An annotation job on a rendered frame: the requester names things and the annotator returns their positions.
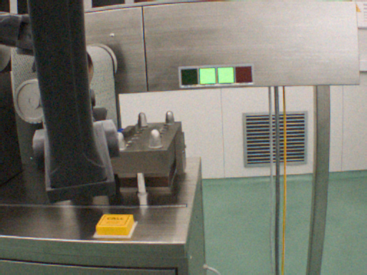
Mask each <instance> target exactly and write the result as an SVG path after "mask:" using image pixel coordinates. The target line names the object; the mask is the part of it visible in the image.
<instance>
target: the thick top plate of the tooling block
mask: <svg viewBox="0 0 367 275"><path fill-rule="evenodd" d="M175 123H176V124H174V125H165V122H152V123H147V124H148V125H146V126H137V124H138V123H136V124H135V132H134V133H133V134H132V135H131V136H130V137H124V138H123V139H124V141H125V146H126V149H125V150H121V151H120V153H121V156H120V158H111V159H110V163H111V167H112V169H113V173H119V174H134V173H168V172H169V170H170V168H171V165H172V163H173V160H174V158H175V156H176V150H175V138H176V135H177V133H178V132H182V124H181V122H175ZM152 130H157V131H159V133H160V137H161V142H162V145H163V147H161V148H149V140H150V133H151V131H152Z"/></svg>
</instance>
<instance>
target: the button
mask: <svg viewBox="0 0 367 275"><path fill-rule="evenodd" d="M133 224H134V218H133V215H124V214H112V215H103V217H102V218H101V219H100V221H99V223H98V224H97V225H96V231H97V235H98V236H109V235H112V236H128V235H129V232H130V230H131V228H132V227H133Z"/></svg>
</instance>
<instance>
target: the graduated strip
mask: <svg viewBox="0 0 367 275"><path fill-rule="evenodd" d="M0 206H26V207H28V206H36V207H50V208H51V207H62V208H183V207H187V203H185V204H157V205H87V204H80V205H71V204H43V203H33V204H31V203H0Z"/></svg>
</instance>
